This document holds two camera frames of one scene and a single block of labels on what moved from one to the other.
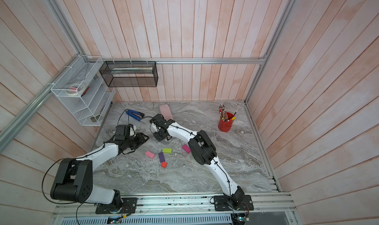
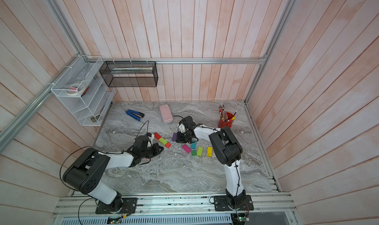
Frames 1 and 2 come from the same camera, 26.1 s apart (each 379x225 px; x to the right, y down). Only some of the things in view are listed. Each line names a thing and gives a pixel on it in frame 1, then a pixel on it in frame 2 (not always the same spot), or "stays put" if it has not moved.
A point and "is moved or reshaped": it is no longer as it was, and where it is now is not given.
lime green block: (167, 150) -> (163, 141)
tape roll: (75, 89) stays put
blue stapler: (134, 114) stays put
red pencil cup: (225, 122) stays put
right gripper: (155, 134) -> (179, 139)
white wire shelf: (82, 88) stays put
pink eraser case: (165, 110) stays put
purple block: (161, 156) is moved or reshaped
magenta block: (186, 148) stays put
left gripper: (141, 138) -> (156, 146)
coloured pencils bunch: (222, 111) stays put
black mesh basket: (130, 74) stays put
